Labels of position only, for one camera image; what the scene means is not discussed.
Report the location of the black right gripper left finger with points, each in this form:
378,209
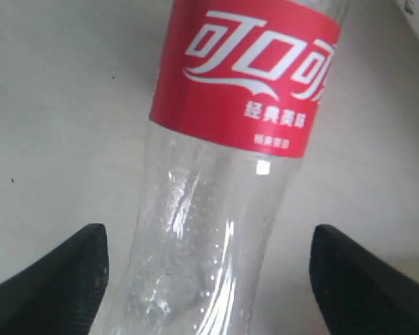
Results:
60,293

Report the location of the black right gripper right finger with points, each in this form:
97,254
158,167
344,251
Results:
357,292

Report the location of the clear cola bottle red label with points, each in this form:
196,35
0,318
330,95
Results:
238,90

